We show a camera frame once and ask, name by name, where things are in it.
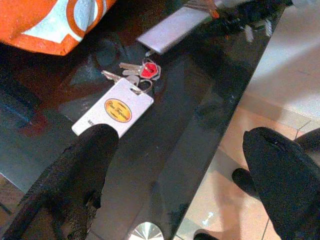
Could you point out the round metal table fitting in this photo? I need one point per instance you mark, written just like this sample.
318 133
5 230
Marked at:
147 231

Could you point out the white key tag yellow oval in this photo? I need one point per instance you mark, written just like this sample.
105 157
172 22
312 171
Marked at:
115 108

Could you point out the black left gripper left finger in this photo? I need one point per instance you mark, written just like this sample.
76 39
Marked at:
72 175

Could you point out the silver key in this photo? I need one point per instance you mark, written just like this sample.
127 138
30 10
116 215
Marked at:
131 66
112 76

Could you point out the orange and white bag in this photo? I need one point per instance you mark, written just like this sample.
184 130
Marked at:
47 22

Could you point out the red-headed key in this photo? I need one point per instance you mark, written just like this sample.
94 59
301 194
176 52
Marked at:
149 70

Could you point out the flat silver-white box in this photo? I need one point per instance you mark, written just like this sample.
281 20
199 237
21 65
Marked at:
172 30

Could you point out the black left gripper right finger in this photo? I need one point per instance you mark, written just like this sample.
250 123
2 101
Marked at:
280 175

